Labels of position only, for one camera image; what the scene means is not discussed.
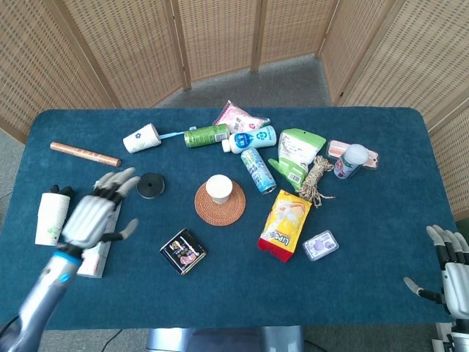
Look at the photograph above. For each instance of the stack of white paper cups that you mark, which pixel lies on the stack of white paper cups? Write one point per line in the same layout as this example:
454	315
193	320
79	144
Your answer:
51	218

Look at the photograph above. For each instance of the light blue toothbrush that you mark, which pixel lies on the light blue toothbrush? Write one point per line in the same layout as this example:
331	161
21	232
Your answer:
172	135

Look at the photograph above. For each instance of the white paper cup blue logo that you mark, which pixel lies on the white paper cup blue logo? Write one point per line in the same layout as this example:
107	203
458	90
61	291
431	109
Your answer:
141	138

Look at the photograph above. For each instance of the black rectangular tin can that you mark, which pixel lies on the black rectangular tin can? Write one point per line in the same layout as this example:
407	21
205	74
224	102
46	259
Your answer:
183	252

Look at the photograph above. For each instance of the yellow snack bag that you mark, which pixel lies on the yellow snack bag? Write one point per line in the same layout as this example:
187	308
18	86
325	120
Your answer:
286	223

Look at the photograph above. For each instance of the black rubber object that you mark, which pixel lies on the black rubber object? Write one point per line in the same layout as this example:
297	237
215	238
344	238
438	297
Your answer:
60	190

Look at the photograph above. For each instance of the green and white pouch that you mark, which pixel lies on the green and white pouch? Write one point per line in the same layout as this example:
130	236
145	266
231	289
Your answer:
297	152

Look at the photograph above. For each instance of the copper coloured tube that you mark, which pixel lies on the copper coloured tube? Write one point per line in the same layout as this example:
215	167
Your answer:
85	154

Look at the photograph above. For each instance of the plain white paper cup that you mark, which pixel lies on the plain white paper cup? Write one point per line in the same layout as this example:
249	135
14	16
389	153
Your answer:
218	188

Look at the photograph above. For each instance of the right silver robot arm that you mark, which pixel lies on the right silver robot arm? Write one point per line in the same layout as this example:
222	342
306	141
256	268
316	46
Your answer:
456	335

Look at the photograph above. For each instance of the green drink can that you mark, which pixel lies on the green drink can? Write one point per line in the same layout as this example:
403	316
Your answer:
206	136

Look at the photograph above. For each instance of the woven bamboo folding screen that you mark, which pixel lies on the woven bamboo folding screen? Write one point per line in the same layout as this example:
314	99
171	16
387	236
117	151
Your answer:
414	55
128	47

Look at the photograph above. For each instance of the pink snack bag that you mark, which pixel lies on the pink snack bag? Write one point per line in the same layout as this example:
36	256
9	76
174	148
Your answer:
238	117

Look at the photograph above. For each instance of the long tea packet box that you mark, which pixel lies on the long tea packet box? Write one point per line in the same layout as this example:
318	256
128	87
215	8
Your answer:
91	264

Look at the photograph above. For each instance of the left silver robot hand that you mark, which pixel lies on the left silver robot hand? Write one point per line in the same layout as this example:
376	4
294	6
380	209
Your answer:
88	220

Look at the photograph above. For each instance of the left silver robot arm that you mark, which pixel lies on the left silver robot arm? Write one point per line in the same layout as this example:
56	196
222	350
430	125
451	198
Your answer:
44	293

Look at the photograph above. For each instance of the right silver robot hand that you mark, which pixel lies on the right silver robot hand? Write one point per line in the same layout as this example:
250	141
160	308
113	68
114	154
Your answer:
456	286

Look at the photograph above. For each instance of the pink blister pack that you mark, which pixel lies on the pink blister pack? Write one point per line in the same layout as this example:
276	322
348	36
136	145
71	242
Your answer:
339	148

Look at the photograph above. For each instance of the small purple plastic box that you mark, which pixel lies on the small purple plastic box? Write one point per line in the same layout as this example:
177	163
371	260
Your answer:
320	245

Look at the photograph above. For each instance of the black round disc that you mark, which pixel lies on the black round disc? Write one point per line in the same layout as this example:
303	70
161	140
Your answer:
151	186

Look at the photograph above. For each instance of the white bottle blue label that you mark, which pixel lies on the white bottle blue label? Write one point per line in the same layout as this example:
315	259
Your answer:
250	139

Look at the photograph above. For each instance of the clear jar white lid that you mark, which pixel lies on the clear jar white lid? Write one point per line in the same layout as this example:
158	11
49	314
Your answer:
351	161

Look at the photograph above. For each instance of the round woven brown coaster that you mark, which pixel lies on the round woven brown coaster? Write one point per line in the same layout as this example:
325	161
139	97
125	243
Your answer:
220	214

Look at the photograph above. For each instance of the blue drink can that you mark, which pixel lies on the blue drink can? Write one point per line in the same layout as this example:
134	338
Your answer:
258	170

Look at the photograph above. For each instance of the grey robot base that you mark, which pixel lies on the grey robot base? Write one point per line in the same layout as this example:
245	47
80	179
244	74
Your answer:
224	339

